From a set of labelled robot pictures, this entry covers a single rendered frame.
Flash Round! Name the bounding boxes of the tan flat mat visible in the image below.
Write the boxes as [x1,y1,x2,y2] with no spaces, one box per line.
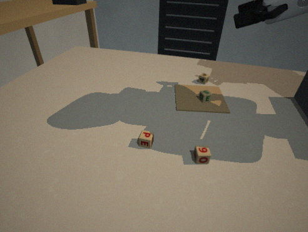
[175,84,230,113]

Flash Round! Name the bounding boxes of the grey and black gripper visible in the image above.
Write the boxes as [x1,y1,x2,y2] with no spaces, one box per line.
[234,0,308,29]

